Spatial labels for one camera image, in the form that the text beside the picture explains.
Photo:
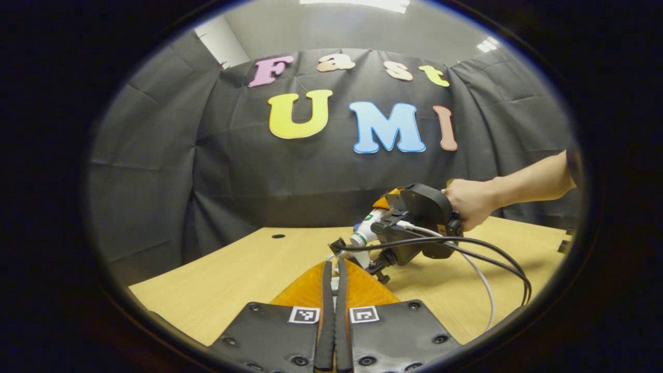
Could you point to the ceiling light panel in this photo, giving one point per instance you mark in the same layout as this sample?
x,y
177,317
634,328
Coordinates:
x,y
488,45
357,4

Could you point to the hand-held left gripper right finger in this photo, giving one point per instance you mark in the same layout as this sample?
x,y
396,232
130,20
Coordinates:
x,y
343,336

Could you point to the black backdrop cloth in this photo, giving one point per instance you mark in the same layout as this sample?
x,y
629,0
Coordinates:
x,y
233,181

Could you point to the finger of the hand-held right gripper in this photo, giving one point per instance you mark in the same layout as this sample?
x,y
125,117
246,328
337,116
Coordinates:
x,y
386,199

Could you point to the white ceramic teacup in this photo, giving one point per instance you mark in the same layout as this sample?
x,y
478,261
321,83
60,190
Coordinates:
x,y
364,259

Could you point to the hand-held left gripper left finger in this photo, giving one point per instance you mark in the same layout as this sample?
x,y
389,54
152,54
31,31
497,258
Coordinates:
x,y
326,336

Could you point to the white green-label water bottle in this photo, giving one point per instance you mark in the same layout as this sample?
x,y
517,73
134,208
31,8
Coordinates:
x,y
362,235

